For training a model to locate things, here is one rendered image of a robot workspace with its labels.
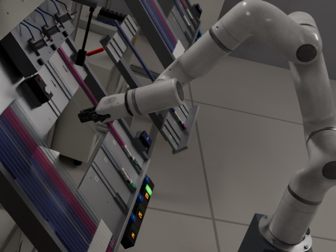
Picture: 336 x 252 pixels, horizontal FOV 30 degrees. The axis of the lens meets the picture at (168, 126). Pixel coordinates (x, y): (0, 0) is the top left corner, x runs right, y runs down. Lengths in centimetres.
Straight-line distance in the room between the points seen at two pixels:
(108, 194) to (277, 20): 73
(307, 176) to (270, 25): 50
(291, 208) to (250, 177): 165
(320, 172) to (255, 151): 207
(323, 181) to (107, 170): 67
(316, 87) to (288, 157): 224
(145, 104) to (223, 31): 32
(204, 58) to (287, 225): 65
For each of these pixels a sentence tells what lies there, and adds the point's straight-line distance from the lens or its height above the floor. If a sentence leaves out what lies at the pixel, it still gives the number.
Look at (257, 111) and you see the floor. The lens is 442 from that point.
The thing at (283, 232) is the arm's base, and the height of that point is 75.
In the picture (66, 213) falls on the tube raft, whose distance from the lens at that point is 171.
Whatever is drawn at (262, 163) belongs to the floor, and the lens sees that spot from 387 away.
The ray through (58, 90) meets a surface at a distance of 193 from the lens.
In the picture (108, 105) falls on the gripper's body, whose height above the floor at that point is 102.
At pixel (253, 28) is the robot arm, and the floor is 139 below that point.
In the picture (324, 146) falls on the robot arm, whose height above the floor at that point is 111.
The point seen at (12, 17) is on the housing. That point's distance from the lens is 175.
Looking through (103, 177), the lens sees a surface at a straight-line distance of 195.
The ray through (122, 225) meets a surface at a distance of 192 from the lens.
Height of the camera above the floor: 198
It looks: 31 degrees down
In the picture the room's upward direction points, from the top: 18 degrees clockwise
